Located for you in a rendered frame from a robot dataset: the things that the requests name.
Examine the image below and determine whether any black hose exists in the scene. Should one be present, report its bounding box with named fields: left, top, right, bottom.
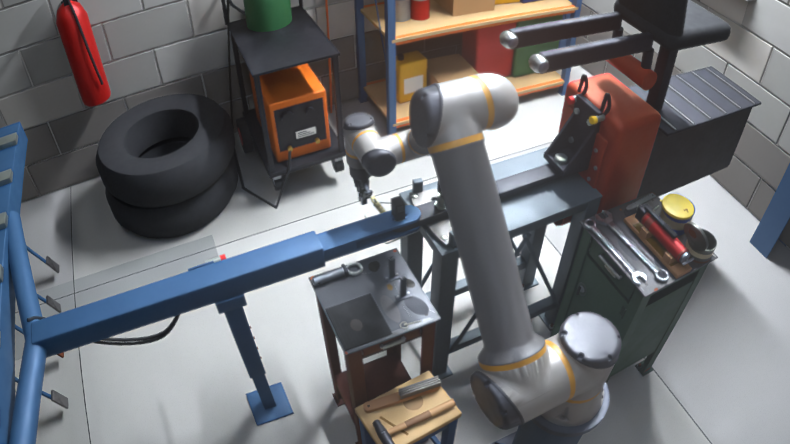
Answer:
left=92, top=313, right=182, bottom=347

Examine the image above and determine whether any grey hitch pin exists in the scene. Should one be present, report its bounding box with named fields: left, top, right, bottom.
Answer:
left=310, top=260, right=366, bottom=289

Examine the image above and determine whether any blue post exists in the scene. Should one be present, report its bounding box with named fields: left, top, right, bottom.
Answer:
left=749, top=164, right=790, bottom=259

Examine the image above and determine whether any green gas cylinder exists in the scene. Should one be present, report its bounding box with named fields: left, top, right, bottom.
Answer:
left=243, top=0, right=294, bottom=34

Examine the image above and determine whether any blue jack stand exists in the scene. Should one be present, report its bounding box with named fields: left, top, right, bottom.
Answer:
left=215, top=294, right=295, bottom=427

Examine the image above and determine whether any wooden stool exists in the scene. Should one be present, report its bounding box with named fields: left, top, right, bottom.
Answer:
left=354, top=369, right=464, bottom=444

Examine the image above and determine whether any red box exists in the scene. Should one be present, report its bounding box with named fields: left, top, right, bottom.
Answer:
left=461, top=23, right=517, bottom=78

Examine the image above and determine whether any brown table with dark tray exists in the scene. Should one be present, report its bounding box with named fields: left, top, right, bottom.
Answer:
left=309, top=247, right=443, bottom=422

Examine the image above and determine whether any wooden handled tool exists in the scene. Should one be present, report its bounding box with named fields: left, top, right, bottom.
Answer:
left=381, top=399, right=457, bottom=437

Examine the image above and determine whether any green cabinet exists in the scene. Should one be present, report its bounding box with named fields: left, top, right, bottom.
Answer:
left=550, top=193, right=719, bottom=377

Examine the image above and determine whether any black tyre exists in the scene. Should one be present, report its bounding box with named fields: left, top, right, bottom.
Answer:
left=104, top=161, right=240, bottom=240
left=96, top=93, right=236, bottom=209

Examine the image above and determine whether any red fire extinguisher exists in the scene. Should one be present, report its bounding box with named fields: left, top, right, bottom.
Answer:
left=56, top=0, right=113, bottom=108

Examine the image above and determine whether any dark drawbar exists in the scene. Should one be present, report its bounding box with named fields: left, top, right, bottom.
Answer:
left=399, top=147, right=604, bottom=236

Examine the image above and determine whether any dark steel stand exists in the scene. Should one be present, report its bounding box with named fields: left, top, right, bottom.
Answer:
left=401, top=212, right=589, bottom=379

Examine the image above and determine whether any dark round tin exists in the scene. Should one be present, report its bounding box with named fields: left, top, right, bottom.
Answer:
left=683, top=222, right=719, bottom=260

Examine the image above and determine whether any blue shelf unit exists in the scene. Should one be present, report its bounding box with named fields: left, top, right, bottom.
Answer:
left=354, top=0, right=583, bottom=135

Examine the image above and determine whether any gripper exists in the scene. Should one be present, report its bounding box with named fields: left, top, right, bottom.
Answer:
left=348, top=157, right=372, bottom=191

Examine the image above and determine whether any orange welder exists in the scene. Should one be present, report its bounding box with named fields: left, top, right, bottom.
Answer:
left=258, top=62, right=333, bottom=164

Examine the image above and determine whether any red grease gun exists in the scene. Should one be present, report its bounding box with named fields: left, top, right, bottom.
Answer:
left=637, top=205, right=690, bottom=266

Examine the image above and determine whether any blue cultivator frame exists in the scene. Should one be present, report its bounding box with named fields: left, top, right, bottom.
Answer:
left=0, top=122, right=423, bottom=444

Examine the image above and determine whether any dark welder cart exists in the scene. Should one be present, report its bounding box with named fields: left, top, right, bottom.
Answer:
left=228, top=4, right=348, bottom=209

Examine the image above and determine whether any wire brush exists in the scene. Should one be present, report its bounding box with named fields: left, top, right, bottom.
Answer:
left=363, top=375, right=443, bottom=414

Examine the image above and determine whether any green box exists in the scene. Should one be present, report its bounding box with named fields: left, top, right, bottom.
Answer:
left=510, top=38, right=564, bottom=79

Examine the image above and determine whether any brown cardboard box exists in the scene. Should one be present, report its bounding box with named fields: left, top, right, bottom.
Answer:
left=431, top=0, right=496, bottom=17

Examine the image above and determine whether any wooden tray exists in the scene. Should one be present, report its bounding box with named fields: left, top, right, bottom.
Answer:
left=623, top=209, right=696, bottom=280

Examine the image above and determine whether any yellow canister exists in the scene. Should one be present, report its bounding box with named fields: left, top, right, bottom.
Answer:
left=396, top=50, right=429, bottom=104

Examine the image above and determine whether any silver wrench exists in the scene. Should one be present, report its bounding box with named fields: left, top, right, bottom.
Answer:
left=582, top=218, right=650, bottom=286
left=607, top=221, right=672, bottom=284

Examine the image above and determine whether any tan cardboard box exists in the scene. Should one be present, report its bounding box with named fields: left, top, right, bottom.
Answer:
left=426, top=53, right=478, bottom=86

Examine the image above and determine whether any yellow tin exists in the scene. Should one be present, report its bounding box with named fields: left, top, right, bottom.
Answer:
left=660, top=192, right=697, bottom=231

